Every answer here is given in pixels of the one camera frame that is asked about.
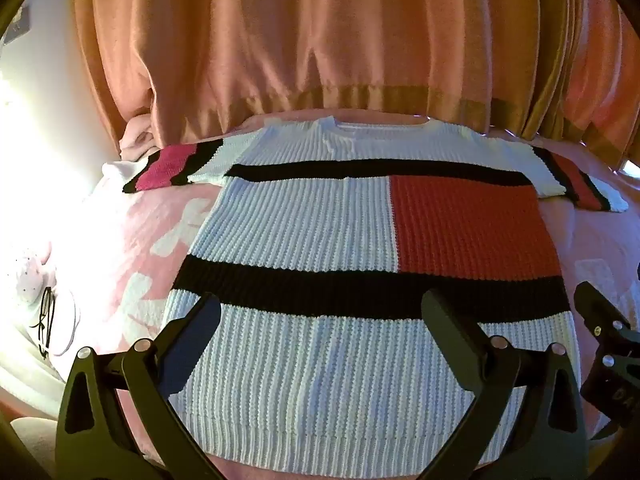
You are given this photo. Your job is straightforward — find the orange curtain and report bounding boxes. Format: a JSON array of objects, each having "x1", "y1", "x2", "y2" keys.
[{"x1": 67, "y1": 0, "x2": 640, "y2": 173}]

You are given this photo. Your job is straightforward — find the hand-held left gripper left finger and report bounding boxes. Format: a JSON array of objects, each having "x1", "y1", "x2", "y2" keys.
[{"x1": 54, "y1": 292, "x2": 222, "y2": 480}]

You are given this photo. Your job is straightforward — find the black wire glasses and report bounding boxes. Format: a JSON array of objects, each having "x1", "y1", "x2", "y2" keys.
[{"x1": 34, "y1": 285, "x2": 58, "y2": 358}]

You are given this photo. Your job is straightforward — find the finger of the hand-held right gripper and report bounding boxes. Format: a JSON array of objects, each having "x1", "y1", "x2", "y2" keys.
[{"x1": 573, "y1": 281, "x2": 633, "y2": 343}]

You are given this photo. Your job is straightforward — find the pink floral bed sheet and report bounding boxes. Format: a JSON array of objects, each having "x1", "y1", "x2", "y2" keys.
[{"x1": 0, "y1": 110, "x2": 640, "y2": 480}]

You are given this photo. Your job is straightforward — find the white plush toy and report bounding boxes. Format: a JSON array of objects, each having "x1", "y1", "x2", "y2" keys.
[{"x1": 12, "y1": 242, "x2": 57, "y2": 308}]

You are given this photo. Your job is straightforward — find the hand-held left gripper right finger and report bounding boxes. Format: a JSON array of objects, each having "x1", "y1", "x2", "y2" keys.
[{"x1": 421, "y1": 287, "x2": 592, "y2": 480}]

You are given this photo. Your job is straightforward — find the white red black knit sweater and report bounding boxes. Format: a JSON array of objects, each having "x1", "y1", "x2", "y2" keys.
[{"x1": 122, "y1": 116, "x2": 629, "y2": 470}]

